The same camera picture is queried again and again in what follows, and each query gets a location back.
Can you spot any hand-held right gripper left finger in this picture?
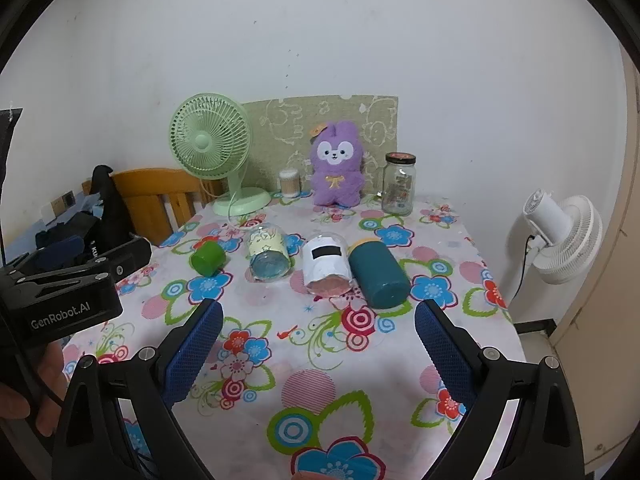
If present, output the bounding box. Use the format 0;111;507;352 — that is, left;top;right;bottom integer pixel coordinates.
52;299;224;480

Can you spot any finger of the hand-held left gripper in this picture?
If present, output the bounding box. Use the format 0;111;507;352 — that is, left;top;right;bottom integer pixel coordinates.
75;236;153;283

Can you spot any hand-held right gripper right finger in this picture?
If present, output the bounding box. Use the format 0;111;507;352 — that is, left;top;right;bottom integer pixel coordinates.
414;299;588;480

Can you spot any small green cup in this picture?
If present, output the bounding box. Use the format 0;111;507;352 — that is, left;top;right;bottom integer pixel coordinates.
189;241;225;277

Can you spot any teal cup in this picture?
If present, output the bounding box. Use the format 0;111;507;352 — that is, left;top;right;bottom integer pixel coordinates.
348;241;412;310

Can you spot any clear cup with yellow print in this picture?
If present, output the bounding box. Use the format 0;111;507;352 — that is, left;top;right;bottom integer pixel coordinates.
248;225;292;282

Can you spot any person's left hand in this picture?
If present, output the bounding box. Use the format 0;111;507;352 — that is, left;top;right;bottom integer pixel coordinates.
0;342;67;438

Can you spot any wooden chair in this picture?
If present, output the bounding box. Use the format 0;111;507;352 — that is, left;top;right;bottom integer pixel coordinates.
82;167;223;247

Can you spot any dark blue clothes pile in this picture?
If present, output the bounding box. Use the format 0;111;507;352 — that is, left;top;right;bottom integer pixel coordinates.
35;212;101;267

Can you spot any floral tablecloth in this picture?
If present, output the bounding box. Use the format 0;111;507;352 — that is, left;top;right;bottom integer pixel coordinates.
62;192;531;480

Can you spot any green desk fan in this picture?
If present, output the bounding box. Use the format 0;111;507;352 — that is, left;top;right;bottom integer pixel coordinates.
168;92;272;217

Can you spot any clear jar white label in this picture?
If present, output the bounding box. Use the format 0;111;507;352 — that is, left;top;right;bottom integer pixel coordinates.
303;232;354;297

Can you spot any white fan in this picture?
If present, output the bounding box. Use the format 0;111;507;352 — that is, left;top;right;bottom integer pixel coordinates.
522;189;603;286

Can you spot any glass jar with black lid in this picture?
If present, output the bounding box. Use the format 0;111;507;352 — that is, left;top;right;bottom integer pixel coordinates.
381;152;417;216

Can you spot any beige wooden door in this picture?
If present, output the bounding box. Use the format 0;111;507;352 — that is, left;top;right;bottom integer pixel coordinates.
550;50;640;461

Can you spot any cotton swab container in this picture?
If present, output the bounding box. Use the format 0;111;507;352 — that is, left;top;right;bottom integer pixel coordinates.
279;169;302;197

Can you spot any green patterned board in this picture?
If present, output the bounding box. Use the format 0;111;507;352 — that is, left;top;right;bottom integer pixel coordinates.
241;94;399;196

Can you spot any purple plush toy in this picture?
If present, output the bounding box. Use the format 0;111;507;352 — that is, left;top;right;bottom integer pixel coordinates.
309;121;372;207

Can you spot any black fan cable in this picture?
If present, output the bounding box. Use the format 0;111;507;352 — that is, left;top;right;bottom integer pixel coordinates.
515;232;540;311

